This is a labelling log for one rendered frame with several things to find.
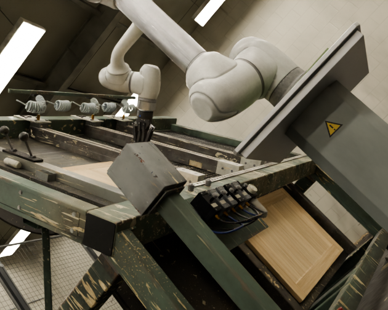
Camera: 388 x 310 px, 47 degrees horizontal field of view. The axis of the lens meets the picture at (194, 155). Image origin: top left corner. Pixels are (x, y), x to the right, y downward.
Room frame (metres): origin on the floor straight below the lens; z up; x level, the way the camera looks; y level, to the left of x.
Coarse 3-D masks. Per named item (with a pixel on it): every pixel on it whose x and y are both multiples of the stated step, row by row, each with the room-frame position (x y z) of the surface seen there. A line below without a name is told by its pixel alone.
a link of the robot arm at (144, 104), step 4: (140, 100) 1.82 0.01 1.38; (144, 100) 1.82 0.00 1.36; (148, 100) 1.83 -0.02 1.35; (152, 100) 1.84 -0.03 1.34; (140, 104) 1.83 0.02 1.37; (144, 104) 1.83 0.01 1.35; (148, 104) 1.83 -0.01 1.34; (152, 104) 1.85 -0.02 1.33; (140, 108) 1.84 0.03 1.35; (144, 108) 1.84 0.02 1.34; (148, 108) 1.84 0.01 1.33; (152, 108) 1.86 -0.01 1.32
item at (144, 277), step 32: (288, 192) 3.07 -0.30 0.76; (320, 224) 3.07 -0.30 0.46; (128, 256) 1.21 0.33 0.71; (160, 256) 1.66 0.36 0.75; (192, 256) 1.82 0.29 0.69; (256, 256) 2.20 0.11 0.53; (352, 256) 3.31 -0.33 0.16; (96, 288) 1.28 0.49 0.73; (128, 288) 1.44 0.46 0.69; (160, 288) 1.20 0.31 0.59; (192, 288) 1.69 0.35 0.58; (320, 288) 2.46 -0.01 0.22; (352, 288) 2.11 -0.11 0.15
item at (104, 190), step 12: (0, 156) 1.61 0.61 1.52; (12, 156) 1.58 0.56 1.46; (24, 168) 1.58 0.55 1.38; (36, 168) 1.56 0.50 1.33; (48, 168) 1.54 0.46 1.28; (60, 168) 1.57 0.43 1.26; (60, 180) 1.53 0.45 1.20; (72, 180) 1.51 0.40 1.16; (84, 180) 1.50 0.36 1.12; (96, 180) 1.53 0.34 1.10; (96, 192) 1.49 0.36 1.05; (108, 192) 1.47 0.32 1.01; (120, 192) 1.47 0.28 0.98
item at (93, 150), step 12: (36, 96) 2.01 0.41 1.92; (36, 120) 2.01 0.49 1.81; (48, 120) 2.08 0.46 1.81; (36, 132) 2.04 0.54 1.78; (48, 132) 2.02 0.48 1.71; (60, 132) 2.05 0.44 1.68; (48, 144) 2.04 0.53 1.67; (60, 144) 2.01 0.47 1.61; (72, 144) 1.99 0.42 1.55; (84, 144) 1.96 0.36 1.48; (96, 144) 1.98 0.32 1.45; (96, 156) 1.96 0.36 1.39; (108, 156) 1.93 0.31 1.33; (180, 168) 1.88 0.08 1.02; (192, 180) 1.83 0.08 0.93
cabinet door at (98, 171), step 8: (64, 168) 1.66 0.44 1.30; (72, 168) 1.68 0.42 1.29; (80, 168) 1.71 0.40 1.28; (88, 168) 1.74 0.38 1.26; (96, 168) 1.77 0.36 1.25; (104, 168) 1.81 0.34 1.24; (88, 176) 1.64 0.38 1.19; (96, 176) 1.67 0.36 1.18; (104, 176) 1.69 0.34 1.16; (112, 184) 1.62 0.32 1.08
